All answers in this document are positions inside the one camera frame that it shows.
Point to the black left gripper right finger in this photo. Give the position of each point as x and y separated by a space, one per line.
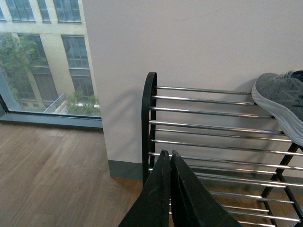
192 205

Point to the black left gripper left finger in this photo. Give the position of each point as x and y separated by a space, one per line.
151 209

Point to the grey knit sneaker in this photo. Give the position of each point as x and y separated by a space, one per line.
282 96

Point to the black metal shoe rack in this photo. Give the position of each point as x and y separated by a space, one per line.
235 148

